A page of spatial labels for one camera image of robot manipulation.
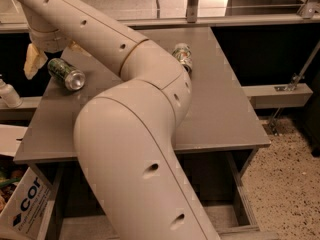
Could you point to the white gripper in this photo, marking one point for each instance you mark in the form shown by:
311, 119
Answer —
50, 43

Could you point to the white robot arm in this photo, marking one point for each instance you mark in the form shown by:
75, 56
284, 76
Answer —
123, 136

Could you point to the white green soda can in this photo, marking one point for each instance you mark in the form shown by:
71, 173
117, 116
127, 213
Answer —
182, 53

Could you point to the white plastic bottle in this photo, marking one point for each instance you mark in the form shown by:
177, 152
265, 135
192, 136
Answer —
9, 95

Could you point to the white cardboard box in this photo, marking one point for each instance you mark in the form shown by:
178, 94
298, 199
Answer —
24, 194

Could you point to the metal railing frame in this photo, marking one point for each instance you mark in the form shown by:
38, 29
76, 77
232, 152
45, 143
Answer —
122, 15

